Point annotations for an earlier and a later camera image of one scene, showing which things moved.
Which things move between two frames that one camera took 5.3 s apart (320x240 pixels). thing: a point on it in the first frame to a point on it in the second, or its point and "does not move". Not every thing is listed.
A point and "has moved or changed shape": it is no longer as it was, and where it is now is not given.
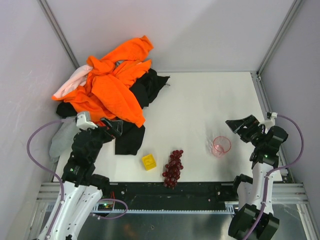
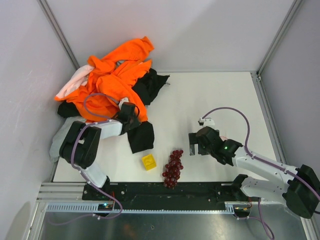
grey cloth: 63,138 does not move
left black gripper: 104,130 to 132,120
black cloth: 130,138 has moved or changed shape
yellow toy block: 149,162 does not move
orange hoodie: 107,94 does not move
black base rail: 182,194 does not move
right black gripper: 250,128 to 199,143
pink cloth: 79,78 does not move
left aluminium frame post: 59,32 does not move
